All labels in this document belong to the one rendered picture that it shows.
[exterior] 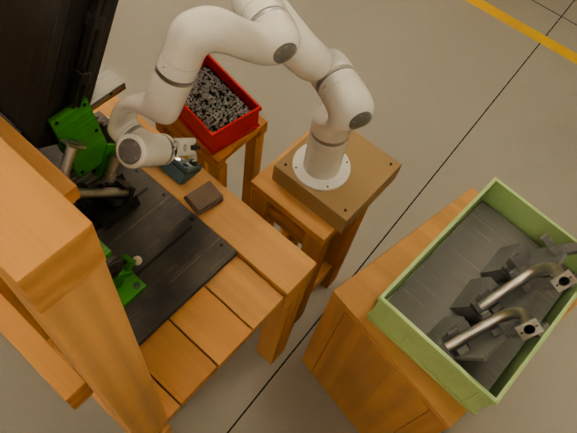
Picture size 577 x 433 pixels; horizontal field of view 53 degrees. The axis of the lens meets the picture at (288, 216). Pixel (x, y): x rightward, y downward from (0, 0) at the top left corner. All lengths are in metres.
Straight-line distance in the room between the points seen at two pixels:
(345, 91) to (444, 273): 0.70
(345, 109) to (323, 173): 0.35
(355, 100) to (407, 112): 1.89
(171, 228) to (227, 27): 0.76
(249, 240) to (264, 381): 0.93
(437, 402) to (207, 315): 0.72
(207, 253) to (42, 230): 1.15
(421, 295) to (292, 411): 0.92
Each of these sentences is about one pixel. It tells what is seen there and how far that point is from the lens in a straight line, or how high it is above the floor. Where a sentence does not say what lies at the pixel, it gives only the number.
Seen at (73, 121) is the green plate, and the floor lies 1.24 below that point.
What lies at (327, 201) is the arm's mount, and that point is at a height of 0.94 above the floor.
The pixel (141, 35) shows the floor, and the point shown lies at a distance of 3.59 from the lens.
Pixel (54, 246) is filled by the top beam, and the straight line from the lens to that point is 0.60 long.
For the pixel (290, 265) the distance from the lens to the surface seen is 1.72.
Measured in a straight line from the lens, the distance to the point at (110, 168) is 1.70.
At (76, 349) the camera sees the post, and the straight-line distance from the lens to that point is 0.82.
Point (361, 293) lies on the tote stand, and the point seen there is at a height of 0.79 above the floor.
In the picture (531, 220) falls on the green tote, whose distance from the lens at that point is 2.04.
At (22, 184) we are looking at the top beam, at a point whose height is 1.94.
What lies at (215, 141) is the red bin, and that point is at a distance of 1.98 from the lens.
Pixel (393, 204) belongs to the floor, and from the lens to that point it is 2.99.
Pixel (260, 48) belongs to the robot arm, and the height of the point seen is 1.62.
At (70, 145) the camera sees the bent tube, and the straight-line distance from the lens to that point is 1.57.
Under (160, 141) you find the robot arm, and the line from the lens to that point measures 1.48.
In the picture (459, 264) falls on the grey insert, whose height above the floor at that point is 0.85.
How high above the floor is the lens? 2.46
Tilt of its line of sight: 60 degrees down
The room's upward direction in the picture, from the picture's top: 13 degrees clockwise
